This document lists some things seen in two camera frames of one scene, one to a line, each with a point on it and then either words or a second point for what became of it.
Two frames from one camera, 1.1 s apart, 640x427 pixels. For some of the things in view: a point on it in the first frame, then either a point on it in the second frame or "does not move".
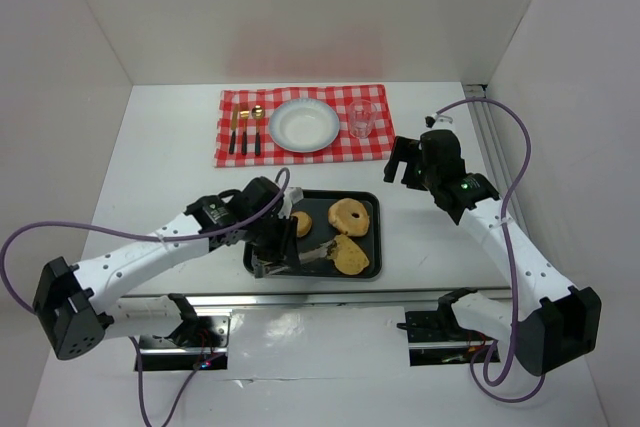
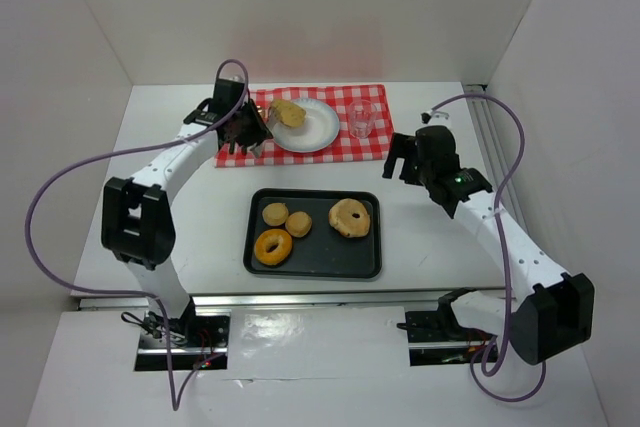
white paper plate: x=304 y=126 does not move
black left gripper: x=279 y=242 to x=242 y=129
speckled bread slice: x=349 y=258 to x=290 y=113
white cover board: x=315 y=342 does not move
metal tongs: x=261 y=268 to x=258 y=149
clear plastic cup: x=361 y=114 does not move
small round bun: x=304 y=223 does not move
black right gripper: x=406 y=163 does not move
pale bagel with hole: x=340 y=214 does not move
